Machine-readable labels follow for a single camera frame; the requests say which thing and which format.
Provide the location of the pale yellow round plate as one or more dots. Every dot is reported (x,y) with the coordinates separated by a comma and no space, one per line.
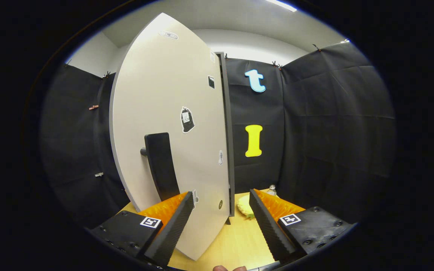
(245,207)

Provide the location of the beige shoe cabinet door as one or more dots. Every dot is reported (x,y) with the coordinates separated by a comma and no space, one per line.
(156,94)

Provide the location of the black backdrop cloth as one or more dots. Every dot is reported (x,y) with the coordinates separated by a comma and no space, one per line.
(333,131)

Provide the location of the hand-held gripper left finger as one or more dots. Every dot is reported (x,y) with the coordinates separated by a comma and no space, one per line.
(171,229)

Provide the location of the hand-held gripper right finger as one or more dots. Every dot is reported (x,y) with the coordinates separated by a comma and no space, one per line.
(269,229)

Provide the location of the green drink bottle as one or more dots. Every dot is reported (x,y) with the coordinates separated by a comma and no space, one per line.
(272,191)

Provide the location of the long ceiling light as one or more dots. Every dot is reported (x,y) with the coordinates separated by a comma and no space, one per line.
(281,5)

